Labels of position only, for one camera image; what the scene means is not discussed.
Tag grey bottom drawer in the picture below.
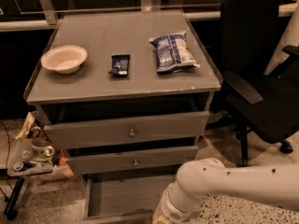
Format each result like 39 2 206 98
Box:
83 172 175 224

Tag grey drawer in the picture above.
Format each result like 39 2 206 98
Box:
66 146 198 175
45 111 209 149
83 172 175 224

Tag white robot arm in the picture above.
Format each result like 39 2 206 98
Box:
152 158 299 224

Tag grey drawer cabinet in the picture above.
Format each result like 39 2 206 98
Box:
23 10 224 175

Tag grey top drawer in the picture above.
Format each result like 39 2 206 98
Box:
45 111 209 149

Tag grey middle drawer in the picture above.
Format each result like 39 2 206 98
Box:
66 146 198 175

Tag dark blue snack bar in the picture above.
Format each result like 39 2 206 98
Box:
109 54 130 76

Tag blue white chip bag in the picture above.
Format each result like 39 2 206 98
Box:
149 31 199 74

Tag white paper bowl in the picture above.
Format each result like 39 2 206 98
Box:
41 45 87 75

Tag black office chair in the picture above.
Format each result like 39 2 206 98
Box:
211 0 299 166

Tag metal railing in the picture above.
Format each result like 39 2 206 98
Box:
0 0 298 32

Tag tan snack bag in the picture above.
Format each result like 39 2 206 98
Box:
15 112 36 140

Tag clear plastic bin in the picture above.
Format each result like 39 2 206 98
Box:
7 111 76 182

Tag black folding stand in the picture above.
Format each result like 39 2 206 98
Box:
4 177 25 220

